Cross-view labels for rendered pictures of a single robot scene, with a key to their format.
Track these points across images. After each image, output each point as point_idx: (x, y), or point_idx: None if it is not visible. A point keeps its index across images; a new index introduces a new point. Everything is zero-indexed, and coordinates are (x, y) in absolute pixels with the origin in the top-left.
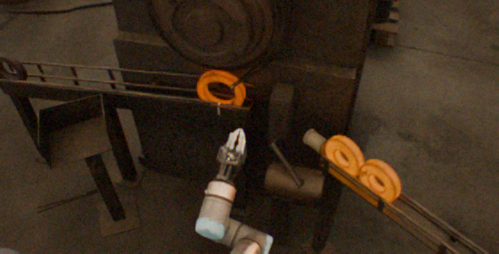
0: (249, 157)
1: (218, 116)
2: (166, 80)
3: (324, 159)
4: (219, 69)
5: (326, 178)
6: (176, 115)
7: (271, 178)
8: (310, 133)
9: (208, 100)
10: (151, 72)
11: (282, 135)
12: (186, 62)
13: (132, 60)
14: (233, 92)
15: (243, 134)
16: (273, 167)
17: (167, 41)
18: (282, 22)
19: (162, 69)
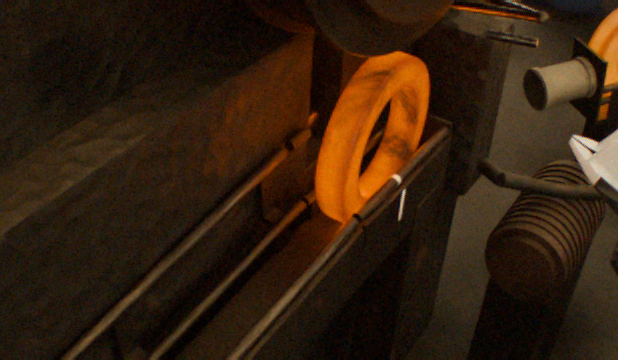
0: (338, 345)
1: (397, 226)
2: (160, 300)
3: (615, 91)
4: (427, 24)
5: (446, 233)
6: (299, 358)
7: (560, 247)
8: (546, 73)
9: (363, 199)
10: (127, 306)
11: (488, 145)
12: (230, 142)
13: (31, 330)
14: (537, 39)
15: (590, 139)
16: (532, 227)
17: (325, 7)
18: None
19: (150, 255)
